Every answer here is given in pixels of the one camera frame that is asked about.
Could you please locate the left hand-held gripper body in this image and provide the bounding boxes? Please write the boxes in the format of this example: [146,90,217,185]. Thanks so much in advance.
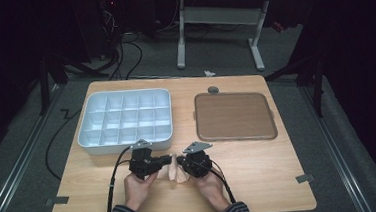
[126,137,164,182]

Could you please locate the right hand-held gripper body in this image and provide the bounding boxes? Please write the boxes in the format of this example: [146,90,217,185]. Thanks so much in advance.
[180,139,216,181]

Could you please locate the beige cloth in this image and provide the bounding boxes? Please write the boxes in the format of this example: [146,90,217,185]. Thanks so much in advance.
[155,151,192,186]

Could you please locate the white divided storage box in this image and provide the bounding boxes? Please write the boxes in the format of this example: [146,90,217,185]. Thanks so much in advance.
[74,86,176,158]

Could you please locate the person's left hand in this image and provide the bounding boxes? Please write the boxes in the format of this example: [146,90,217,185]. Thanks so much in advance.
[122,169,162,212]

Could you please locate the person's right hand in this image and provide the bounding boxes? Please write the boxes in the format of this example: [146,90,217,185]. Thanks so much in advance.
[190,170,233,212]

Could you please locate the brown wooden tray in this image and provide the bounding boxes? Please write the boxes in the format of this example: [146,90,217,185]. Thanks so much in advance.
[193,88,279,145]

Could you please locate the black metal stand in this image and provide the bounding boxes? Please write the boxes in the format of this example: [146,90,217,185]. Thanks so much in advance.
[35,50,112,116]
[261,26,328,121]

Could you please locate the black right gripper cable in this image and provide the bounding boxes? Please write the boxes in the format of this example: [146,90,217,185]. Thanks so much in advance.
[208,159,238,207]

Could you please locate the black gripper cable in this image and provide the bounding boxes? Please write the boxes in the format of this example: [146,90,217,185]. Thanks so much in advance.
[99,145,138,212]
[208,159,238,207]

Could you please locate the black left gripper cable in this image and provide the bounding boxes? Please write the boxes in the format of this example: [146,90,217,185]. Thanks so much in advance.
[99,145,138,212]

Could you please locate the black floor cable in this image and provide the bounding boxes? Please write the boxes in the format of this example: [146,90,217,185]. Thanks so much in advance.
[41,106,89,182]

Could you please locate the bundle of black cables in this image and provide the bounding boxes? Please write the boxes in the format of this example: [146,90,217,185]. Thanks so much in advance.
[97,5,146,83]

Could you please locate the metal floor rail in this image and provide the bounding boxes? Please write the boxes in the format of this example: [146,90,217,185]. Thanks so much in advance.
[298,81,375,212]
[0,83,71,212]

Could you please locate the desk with white metal frame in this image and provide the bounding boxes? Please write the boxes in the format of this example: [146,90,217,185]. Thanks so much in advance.
[172,0,318,78]

